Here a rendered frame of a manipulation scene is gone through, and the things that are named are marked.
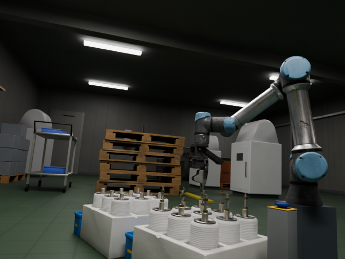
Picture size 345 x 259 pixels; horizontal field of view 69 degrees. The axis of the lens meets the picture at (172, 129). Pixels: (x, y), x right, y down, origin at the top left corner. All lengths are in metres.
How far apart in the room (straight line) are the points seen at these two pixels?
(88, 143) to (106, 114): 1.24
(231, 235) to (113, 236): 0.56
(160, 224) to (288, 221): 0.45
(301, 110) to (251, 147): 3.59
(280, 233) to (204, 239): 0.25
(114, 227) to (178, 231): 0.40
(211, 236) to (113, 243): 0.55
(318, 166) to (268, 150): 3.84
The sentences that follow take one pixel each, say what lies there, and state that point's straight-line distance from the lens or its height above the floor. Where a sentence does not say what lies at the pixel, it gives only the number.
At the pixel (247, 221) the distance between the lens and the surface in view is 1.05.
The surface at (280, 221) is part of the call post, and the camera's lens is 0.94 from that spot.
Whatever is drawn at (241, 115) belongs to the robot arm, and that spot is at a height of 0.70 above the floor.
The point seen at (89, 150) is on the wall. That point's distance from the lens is 9.53.
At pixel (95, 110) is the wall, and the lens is 9.70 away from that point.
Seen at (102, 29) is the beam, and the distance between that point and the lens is 4.91.
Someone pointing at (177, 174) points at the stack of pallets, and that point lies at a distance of 4.09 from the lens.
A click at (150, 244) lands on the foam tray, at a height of 0.14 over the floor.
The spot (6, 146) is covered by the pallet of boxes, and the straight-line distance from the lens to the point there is 4.99.
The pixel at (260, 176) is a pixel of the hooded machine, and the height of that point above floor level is 0.38.
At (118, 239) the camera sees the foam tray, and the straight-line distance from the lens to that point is 1.29.
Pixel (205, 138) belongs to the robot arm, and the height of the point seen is 0.57.
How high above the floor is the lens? 0.42
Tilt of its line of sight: 9 degrees up
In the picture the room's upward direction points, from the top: 4 degrees clockwise
